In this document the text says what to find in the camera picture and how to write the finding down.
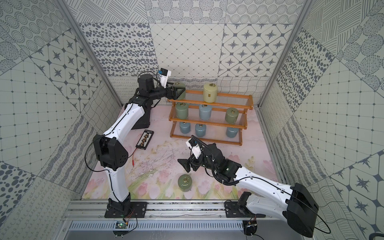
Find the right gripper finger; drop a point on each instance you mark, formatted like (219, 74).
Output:
(197, 142)
(186, 164)

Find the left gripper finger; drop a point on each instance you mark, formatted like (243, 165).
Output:
(178, 86)
(180, 96)

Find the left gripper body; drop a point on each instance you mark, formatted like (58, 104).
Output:
(171, 91)

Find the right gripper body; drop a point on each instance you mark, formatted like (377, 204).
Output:
(202, 161)

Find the green canister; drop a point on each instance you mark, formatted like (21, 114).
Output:
(180, 91)
(182, 111)
(232, 115)
(185, 183)

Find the cream yellow canister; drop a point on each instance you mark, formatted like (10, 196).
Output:
(210, 92)

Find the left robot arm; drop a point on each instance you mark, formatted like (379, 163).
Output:
(109, 148)

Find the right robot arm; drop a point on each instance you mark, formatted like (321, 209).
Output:
(292, 204)

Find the wooden three-tier shelf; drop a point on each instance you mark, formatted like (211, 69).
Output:
(226, 124)

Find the blue canister bottom centre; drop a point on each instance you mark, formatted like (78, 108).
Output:
(200, 130)

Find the blue canister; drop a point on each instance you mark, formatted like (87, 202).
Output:
(205, 112)
(185, 127)
(200, 130)
(232, 132)

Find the blue canister bottom left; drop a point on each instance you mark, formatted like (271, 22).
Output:
(185, 127)

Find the blue canister bottom right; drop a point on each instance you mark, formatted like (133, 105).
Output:
(232, 132)

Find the blue canister middle centre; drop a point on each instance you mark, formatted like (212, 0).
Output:
(205, 112)

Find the black plastic tool case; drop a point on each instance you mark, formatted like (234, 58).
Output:
(143, 122)

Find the black battery holder tray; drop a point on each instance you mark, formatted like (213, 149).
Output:
(145, 139)

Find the red black test lead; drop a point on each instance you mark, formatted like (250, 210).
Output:
(132, 154)

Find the black connector module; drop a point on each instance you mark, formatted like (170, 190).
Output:
(250, 227)

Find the green circuit board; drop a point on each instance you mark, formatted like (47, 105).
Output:
(120, 229)

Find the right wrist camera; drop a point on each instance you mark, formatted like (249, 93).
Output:
(194, 147)

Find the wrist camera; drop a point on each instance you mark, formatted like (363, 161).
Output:
(164, 74)
(194, 147)

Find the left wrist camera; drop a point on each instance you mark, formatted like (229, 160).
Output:
(164, 74)

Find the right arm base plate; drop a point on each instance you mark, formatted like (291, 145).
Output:
(233, 210)

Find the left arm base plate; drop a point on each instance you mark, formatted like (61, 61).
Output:
(124, 210)

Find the aluminium mounting rail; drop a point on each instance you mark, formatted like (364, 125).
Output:
(93, 210)

